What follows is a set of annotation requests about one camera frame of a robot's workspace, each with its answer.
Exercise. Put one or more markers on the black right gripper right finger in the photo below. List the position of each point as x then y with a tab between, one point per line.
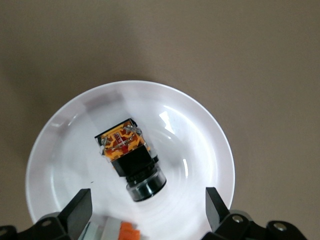
220	217

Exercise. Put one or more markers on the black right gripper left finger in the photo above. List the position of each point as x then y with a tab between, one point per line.
75	215

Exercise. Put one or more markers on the black orange push-button switch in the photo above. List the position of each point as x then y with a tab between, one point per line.
132	160

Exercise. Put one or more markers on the white circuit breaker orange lever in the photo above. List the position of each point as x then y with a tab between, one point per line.
125	231

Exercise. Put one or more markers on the pink round plate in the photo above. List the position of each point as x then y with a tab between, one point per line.
195	130

